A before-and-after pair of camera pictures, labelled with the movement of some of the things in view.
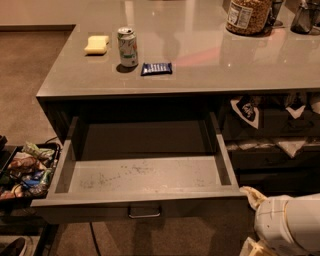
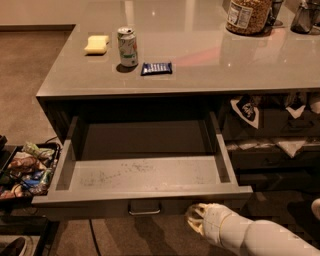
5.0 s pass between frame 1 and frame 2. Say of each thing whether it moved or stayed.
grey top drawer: stayed
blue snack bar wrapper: stayed
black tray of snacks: stayed
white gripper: moved
